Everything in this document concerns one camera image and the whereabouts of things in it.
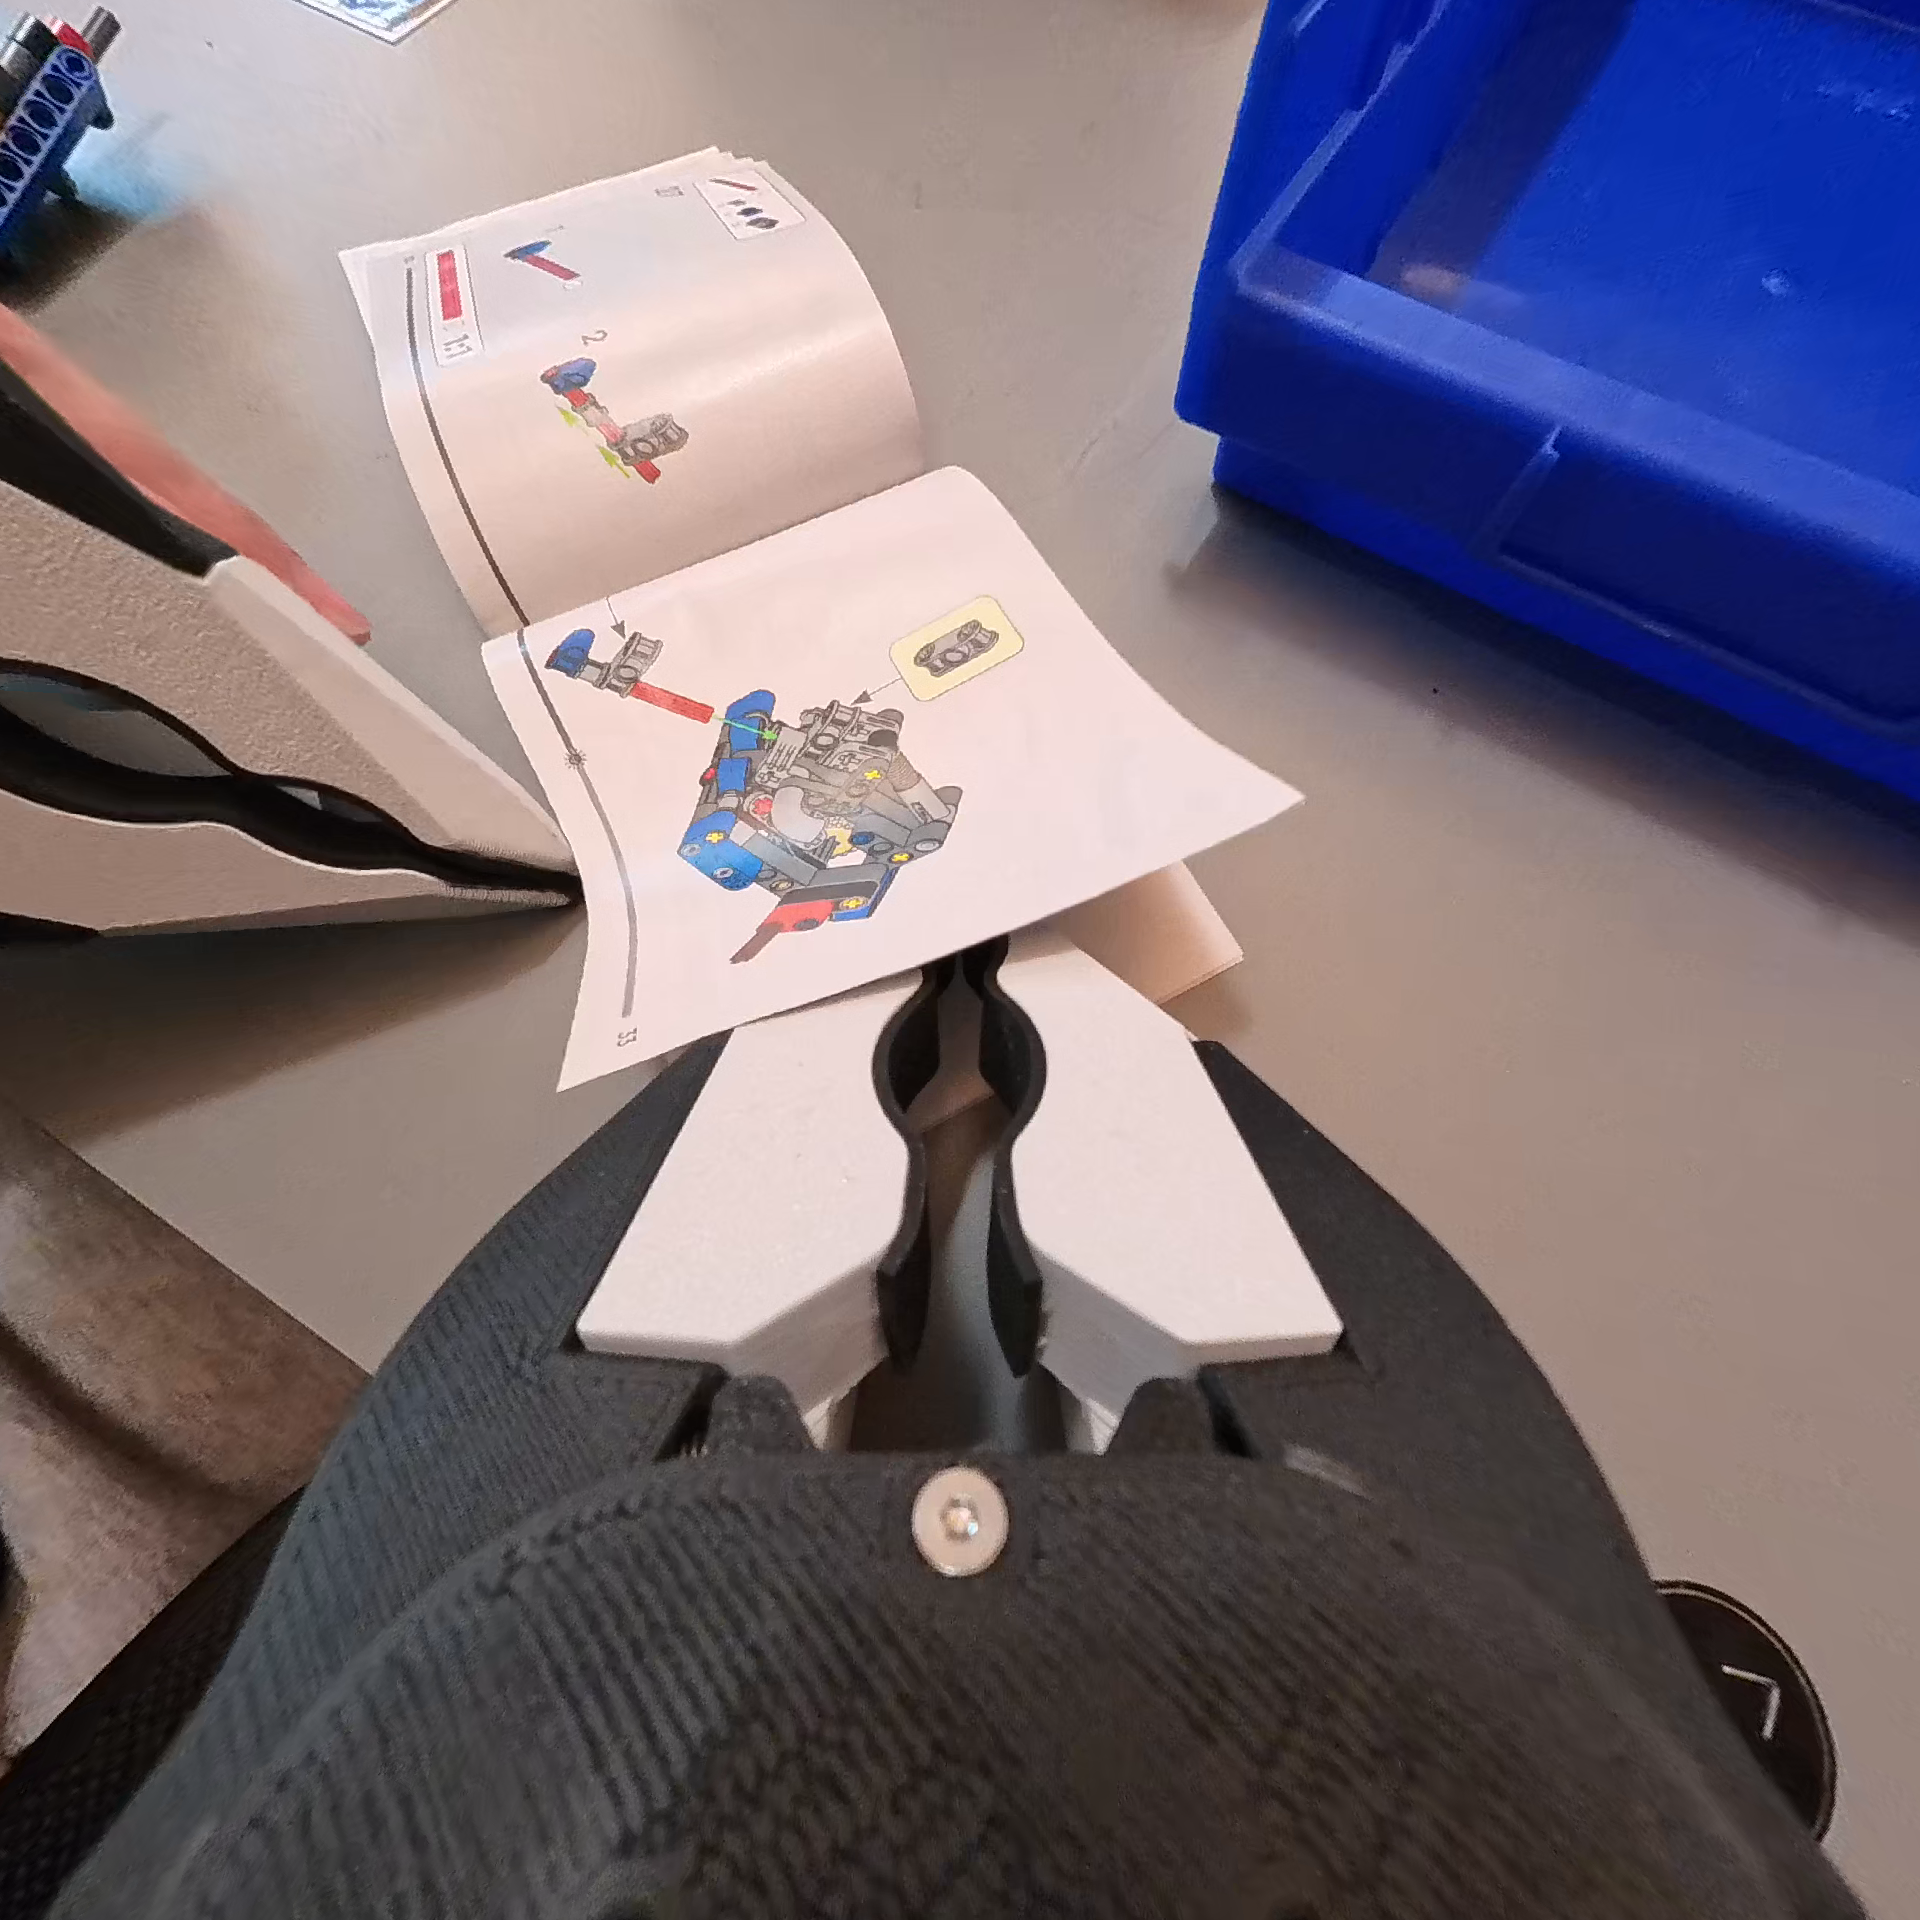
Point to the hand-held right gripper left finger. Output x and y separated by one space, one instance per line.
751 1202

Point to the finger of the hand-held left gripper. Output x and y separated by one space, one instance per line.
300 676
224 885

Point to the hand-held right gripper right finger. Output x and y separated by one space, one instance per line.
1171 1202

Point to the grey and blue lego chassis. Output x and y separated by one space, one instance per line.
53 106

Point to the lego instruction booklet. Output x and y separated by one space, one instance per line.
1050 750

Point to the lego sticker sheet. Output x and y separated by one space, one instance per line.
375 15

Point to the person's left hand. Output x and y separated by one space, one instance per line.
182 482

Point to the black round disc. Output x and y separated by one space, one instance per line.
1771 1695

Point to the blue plastic storage bin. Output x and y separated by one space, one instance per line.
1652 300

